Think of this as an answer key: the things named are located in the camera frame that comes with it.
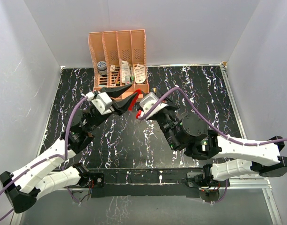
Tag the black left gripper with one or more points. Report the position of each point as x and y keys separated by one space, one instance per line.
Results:
x=116 y=92

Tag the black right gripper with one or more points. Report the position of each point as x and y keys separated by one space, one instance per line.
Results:
x=172 y=107

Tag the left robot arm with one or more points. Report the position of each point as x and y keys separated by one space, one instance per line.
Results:
x=28 y=184

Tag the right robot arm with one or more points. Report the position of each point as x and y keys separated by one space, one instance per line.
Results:
x=192 y=135

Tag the white product packet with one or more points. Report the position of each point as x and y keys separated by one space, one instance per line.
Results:
x=125 y=72

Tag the small white card box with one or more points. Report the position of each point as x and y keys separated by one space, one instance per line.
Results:
x=112 y=68

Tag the oval white blister pack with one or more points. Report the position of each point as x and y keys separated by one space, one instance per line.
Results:
x=139 y=74

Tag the grey round tin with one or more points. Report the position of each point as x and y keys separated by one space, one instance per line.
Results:
x=102 y=68

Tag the orange plastic desk organizer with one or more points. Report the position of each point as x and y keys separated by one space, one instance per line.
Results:
x=120 y=58

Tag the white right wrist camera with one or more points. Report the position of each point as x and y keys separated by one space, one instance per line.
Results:
x=147 y=103

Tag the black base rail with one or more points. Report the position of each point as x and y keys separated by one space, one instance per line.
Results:
x=145 y=181

